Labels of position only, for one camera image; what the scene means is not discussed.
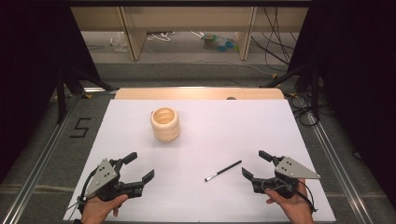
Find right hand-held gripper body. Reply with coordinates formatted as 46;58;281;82
251;156;321;200

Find black metal stand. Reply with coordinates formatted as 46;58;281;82
55;63;114;125
260;62;322;123

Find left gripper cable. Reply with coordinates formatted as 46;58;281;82
64;169;96;218

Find colourful plastic toy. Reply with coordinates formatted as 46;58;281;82
201;33;240;53

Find coiled black floor cables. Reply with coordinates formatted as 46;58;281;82
285;91;321;128

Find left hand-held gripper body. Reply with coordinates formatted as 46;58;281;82
84;158;146;202

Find person's right hand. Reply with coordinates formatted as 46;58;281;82
264;178;315;224

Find white cord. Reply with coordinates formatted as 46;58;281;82
147;31;177;43

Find bundle of black cables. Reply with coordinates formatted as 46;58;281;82
249;7;301;73

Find black makeup brush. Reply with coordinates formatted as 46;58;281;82
204;160;243;183

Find clear plastic bag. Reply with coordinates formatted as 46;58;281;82
109;31;130;53

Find light wooden furniture frame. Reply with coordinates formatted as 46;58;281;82
70;6;310;62

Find metal floor rail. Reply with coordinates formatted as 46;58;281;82
306;112;376;224
0;87;120;224

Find black curtain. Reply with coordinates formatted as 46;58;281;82
0;0;106;185
288;0;396;202

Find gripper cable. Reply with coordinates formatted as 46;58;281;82
64;169;96;218
295;179;318;215

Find cream ribbed cup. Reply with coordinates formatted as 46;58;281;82
149;106;181;144

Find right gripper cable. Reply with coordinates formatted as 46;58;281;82
295;179;318;215

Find person's left hand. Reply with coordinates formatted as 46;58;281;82
81;194;129;224

